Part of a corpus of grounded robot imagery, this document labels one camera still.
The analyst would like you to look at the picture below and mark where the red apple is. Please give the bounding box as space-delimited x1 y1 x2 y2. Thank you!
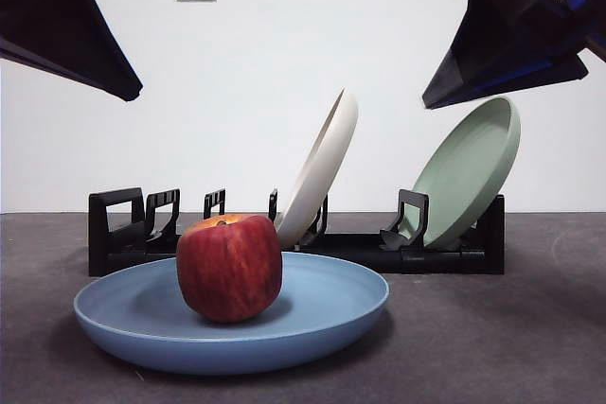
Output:
175 213 284 325

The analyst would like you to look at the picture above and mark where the blue plate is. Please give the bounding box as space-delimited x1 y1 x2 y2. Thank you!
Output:
73 251 391 376

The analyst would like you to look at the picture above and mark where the pale green plate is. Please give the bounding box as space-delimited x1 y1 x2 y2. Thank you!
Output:
410 95 522 250

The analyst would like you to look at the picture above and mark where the black plate rack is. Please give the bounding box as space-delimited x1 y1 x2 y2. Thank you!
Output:
87 186 506 277

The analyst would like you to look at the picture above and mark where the cream white plate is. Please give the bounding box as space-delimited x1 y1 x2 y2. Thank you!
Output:
273 87 360 251

